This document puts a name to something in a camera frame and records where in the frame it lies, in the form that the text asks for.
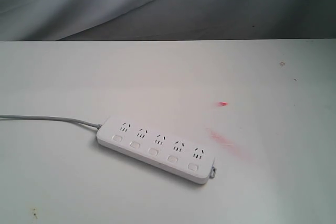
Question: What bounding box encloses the grey power cable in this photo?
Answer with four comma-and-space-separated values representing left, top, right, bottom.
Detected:
0, 114, 102, 132

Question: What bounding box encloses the grey backdrop cloth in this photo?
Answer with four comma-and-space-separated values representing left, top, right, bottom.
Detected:
1, 0, 335, 41

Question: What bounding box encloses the white five-socket power strip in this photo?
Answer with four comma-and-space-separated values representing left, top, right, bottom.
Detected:
97, 116, 216, 185

